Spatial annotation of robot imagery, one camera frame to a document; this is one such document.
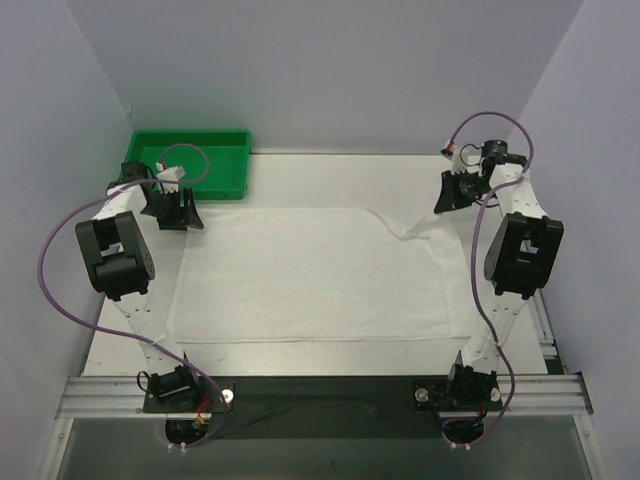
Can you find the white towel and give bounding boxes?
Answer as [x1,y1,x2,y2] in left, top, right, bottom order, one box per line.
[170,208,476,344]

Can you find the purple cable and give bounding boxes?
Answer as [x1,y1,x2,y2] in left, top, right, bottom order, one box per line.
[37,143,236,446]
[439,110,534,441]

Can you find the aluminium frame rail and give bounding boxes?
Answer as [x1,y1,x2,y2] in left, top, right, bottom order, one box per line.
[56,375,593,419]

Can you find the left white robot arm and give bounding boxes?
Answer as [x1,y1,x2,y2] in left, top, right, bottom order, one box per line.
[75,162,204,412]

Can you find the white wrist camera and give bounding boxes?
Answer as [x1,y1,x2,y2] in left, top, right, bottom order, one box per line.
[440,140,472,175]
[156,161,185,194]

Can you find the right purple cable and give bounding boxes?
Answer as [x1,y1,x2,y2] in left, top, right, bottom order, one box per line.
[439,110,534,441]

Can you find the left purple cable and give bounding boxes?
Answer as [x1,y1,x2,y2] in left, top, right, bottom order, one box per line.
[37,143,236,446]

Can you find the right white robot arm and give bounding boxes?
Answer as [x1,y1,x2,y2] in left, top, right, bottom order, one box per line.
[434,140,564,410]

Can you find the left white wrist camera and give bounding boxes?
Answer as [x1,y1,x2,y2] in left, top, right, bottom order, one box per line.
[156,161,185,194]

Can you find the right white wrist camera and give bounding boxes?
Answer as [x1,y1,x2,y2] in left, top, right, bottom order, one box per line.
[440,140,472,175]

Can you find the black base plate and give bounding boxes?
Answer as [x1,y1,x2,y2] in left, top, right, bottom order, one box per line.
[142,376,503,444]

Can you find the green plastic tray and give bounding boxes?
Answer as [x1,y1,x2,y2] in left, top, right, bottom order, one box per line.
[124,129,252,201]

